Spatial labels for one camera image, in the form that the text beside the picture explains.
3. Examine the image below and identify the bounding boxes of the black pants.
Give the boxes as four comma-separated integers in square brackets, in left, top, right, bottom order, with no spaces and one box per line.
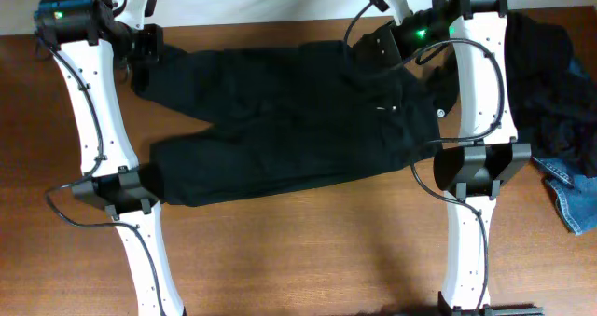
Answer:
[132,40,439,207]

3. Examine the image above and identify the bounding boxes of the black garment pile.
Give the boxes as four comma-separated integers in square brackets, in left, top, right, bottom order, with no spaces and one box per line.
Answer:
[426,10,597,177]

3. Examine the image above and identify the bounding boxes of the blue denim jeans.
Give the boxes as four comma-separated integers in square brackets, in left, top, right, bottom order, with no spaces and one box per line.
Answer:
[533,158,596,236]

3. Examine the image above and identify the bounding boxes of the black metal rail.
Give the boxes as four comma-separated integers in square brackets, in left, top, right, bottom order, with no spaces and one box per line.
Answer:
[483,306,545,316]

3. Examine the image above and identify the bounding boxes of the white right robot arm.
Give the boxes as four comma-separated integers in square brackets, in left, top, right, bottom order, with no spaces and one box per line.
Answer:
[354,0,544,315]

